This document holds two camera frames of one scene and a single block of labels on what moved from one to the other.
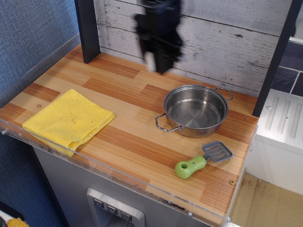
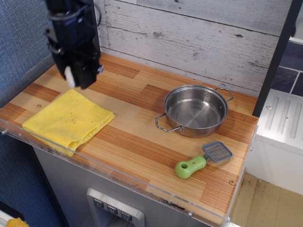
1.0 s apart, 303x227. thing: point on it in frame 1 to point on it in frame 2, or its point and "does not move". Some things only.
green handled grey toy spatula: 217,151 does not move
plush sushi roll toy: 150,61 to 69,76
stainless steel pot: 197,110 does not move
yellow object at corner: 17,222 does not move
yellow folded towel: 68,120 does not move
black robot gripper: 158,33 to 73,37
